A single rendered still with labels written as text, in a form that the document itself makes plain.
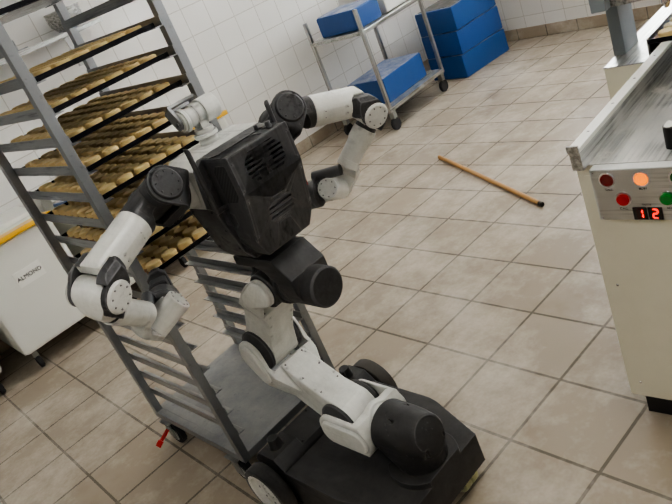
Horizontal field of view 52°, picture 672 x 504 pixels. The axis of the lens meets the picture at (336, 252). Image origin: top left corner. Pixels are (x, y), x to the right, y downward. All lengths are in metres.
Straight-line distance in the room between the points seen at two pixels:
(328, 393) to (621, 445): 0.86
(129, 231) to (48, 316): 2.65
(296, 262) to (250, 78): 3.83
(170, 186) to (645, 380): 1.41
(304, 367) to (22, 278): 2.31
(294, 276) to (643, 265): 0.89
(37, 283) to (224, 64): 2.24
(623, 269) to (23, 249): 3.16
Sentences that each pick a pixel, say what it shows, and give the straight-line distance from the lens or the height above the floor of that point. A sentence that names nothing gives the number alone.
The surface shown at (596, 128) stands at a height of 0.90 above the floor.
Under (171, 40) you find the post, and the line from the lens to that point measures 2.21.
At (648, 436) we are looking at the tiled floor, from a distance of 2.24.
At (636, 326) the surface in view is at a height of 0.34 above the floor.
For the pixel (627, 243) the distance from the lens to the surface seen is 1.90.
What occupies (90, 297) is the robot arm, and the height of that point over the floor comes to 1.07.
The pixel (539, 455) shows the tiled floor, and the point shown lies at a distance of 2.25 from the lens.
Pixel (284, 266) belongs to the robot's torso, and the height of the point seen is 0.85.
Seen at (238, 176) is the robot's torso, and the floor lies 1.15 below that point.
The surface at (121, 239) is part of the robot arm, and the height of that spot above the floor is 1.14.
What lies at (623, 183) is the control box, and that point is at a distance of 1.78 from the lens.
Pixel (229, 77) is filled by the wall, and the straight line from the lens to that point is 5.47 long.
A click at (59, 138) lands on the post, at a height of 1.34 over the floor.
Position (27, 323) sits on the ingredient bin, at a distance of 4.23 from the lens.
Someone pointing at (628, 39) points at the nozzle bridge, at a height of 0.88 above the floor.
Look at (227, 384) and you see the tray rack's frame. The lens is 2.87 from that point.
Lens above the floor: 1.58
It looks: 24 degrees down
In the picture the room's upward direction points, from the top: 23 degrees counter-clockwise
